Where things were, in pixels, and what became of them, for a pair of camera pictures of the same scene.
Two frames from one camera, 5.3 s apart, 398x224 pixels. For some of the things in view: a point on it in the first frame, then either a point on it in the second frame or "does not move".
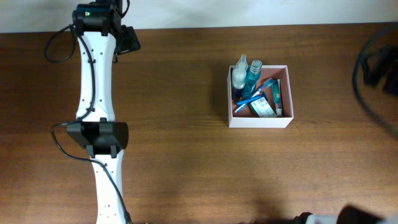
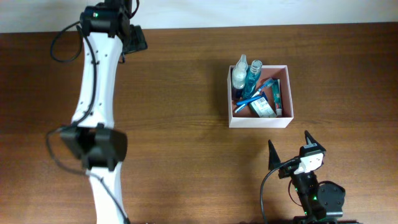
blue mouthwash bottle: [252, 76] does not move
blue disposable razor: [262, 97] does not move
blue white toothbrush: [268, 83] does not move
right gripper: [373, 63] to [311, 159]
